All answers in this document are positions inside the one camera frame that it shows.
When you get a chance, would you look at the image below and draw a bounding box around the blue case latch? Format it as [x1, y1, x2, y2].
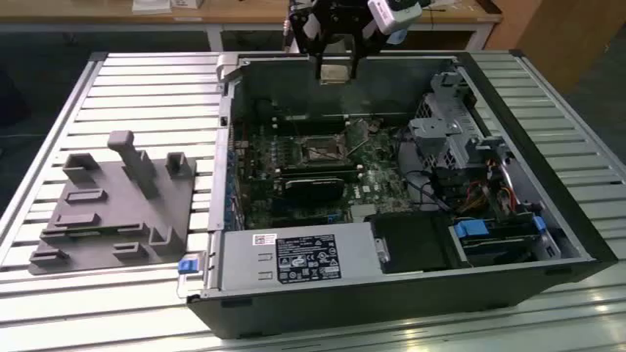
[178, 252, 207, 275]

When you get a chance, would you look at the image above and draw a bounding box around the black graphics card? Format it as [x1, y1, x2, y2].
[280, 175, 346, 202]

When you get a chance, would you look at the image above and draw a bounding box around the grey parts rack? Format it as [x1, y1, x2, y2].
[28, 130, 198, 276]

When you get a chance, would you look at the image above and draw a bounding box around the hard disk in blue carrier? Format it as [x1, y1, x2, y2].
[448, 216, 545, 265]

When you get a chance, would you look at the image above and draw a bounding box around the black internal cable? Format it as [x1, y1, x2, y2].
[398, 166, 455, 216]

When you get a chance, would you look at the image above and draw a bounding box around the silver chipset heatsink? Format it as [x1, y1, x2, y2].
[350, 204, 376, 221]

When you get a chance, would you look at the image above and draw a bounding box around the large white box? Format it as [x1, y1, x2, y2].
[131, 0, 174, 15]

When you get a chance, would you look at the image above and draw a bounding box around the grey metal drive cage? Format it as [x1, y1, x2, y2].
[408, 71, 507, 172]

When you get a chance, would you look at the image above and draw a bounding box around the wooden cabinet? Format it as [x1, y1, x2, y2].
[498, 0, 626, 95]

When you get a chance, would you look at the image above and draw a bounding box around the black plastic shroud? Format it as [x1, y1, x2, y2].
[364, 212, 465, 275]

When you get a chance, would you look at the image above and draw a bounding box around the wire locking lever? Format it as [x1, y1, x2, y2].
[346, 125, 372, 156]

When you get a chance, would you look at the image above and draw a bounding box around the yellow red wire bundle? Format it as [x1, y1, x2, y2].
[459, 181, 519, 213]

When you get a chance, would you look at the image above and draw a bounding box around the green motherboard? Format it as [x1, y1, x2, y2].
[228, 113, 422, 230]

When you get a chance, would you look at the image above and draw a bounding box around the black open PC case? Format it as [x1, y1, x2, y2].
[186, 49, 618, 340]

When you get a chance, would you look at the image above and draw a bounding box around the silver power supply unit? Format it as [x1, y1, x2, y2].
[214, 221, 386, 294]

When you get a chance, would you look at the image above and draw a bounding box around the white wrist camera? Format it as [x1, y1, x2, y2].
[366, 0, 424, 37]

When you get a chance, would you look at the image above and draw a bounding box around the CPU socket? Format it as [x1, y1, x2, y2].
[296, 134, 350, 165]

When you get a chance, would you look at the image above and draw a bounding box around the wooden desk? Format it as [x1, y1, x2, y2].
[0, 0, 505, 52]

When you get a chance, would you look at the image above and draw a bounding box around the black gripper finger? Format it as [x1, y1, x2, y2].
[347, 3, 382, 80]
[308, 3, 336, 80]

